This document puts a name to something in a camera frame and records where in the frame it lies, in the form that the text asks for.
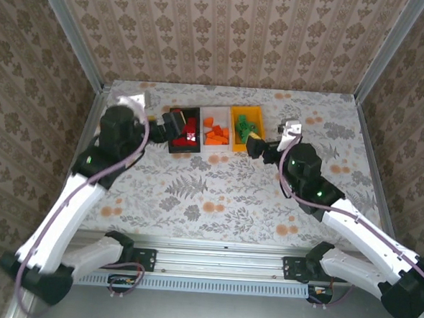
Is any white plastic bin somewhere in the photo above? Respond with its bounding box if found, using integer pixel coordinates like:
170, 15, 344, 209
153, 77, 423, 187
199, 105, 234, 154

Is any black plastic bin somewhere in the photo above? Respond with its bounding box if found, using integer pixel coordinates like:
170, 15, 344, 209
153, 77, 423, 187
165, 104, 204, 155

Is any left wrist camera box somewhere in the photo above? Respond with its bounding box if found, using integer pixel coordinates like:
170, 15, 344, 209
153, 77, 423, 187
109, 89, 154, 115

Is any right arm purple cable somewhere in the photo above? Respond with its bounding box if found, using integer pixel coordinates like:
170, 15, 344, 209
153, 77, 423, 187
269, 131, 424, 314

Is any white slotted cable duct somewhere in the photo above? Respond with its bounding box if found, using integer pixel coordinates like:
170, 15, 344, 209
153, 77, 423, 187
70, 269, 312, 300

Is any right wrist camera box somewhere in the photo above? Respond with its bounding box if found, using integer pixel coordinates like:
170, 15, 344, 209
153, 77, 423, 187
276, 118, 305, 153

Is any black connector box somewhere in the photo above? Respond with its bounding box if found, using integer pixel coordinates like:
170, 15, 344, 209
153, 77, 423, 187
306, 284, 334, 305
107, 273, 137, 294

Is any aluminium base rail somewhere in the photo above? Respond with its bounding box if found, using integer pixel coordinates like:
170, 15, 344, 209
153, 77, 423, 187
71, 231, 384, 288

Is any yellow plastic bin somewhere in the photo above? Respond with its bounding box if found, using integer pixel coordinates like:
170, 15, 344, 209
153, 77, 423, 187
228, 103, 267, 155

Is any aluminium frame post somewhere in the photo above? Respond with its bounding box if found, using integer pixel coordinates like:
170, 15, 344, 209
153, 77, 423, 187
352, 0, 423, 107
27, 0, 111, 94

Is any grey metal sheet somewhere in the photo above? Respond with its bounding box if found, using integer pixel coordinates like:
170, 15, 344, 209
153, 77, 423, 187
25, 267, 419, 318

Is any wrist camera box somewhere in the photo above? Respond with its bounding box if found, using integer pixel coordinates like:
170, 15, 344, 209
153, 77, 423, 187
109, 89, 154, 115
276, 118, 305, 153

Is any aluminium side rail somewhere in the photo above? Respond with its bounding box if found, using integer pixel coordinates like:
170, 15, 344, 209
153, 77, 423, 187
79, 81, 112, 150
346, 99, 409, 250

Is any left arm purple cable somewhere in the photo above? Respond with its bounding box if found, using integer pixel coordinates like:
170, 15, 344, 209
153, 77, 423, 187
11, 99, 155, 318

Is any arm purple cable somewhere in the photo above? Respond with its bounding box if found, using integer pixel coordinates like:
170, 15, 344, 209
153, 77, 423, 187
269, 131, 424, 314
11, 99, 155, 318

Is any floral table cover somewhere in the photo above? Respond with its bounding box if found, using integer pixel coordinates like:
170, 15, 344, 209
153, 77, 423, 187
54, 76, 399, 254

